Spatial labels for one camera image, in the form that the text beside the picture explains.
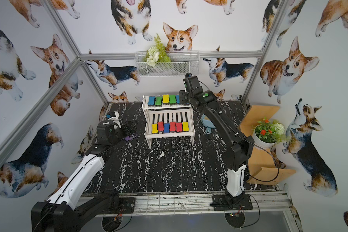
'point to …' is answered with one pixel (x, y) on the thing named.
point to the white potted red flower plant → (267, 134)
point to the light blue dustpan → (206, 122)
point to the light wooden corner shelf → (261, 167)
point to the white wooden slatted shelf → (166, 116)
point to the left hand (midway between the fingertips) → (130, 119)
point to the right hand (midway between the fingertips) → (188, 89)
